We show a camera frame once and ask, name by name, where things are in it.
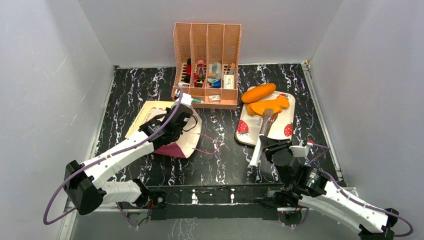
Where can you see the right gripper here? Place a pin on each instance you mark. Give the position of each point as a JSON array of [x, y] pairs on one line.
[[276, 146]]

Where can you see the paper cake bag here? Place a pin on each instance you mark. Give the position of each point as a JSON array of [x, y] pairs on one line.
[[179, 139]]

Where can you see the metal tongs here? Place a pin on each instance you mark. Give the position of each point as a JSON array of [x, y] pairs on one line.
[[267, 120]]

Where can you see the fake orange bread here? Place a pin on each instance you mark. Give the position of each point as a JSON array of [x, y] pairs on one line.
[[281, 101]]

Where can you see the smooth orange bread loaf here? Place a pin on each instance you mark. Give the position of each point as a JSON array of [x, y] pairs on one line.
[[257, 93]]

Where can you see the orange plastic file organizer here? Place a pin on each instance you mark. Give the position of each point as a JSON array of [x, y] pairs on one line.
[[211, 42]]

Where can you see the orange bread slice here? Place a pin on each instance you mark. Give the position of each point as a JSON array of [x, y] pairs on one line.
[[258, 108]]

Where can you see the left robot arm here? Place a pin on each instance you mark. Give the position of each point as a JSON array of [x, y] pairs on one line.
[[88, 185]]

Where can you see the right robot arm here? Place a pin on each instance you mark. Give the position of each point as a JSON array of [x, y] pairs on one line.
[[313, 188]]

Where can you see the small white card box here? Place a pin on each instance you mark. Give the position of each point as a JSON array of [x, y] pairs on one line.
[[214, 98]]

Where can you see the pink capped tube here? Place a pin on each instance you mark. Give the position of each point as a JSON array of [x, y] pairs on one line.
[[200, 74]]

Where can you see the blue tape dispenser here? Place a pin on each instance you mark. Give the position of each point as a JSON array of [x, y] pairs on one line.
[[214, 75]]

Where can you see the white label box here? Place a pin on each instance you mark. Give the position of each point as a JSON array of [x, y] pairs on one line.
[[228, 81]]

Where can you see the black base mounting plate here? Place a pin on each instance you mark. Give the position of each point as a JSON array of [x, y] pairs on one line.
[[270, 202]]

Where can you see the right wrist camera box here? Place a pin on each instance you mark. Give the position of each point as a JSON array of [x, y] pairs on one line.
[[302, 150]]

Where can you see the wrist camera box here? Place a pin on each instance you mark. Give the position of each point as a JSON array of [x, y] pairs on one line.
[[302, 150], [184, 99]]

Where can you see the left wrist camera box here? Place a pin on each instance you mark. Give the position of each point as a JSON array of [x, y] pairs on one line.
[[184, 99]]

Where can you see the aluminium frame rail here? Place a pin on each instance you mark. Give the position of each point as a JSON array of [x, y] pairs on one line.
[[111, 222]]

